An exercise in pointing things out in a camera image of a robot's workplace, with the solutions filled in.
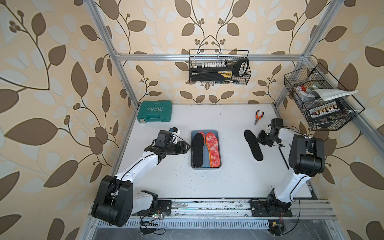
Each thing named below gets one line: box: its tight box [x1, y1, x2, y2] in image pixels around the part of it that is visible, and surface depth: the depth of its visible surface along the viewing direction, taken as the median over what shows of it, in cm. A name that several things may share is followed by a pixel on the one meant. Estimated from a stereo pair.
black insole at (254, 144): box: [244, 129, 264, 161], surface depth 97 cm
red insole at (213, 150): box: [205, 132, 221, 168], surface depth 95 cm
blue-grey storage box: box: [190, 129, 222, 170], surface depth 91 cm
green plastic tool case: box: [137, 100, 173, 123], surface depth 114 cm
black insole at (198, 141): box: [192, 133, 205, 168], surface depth 93 cm
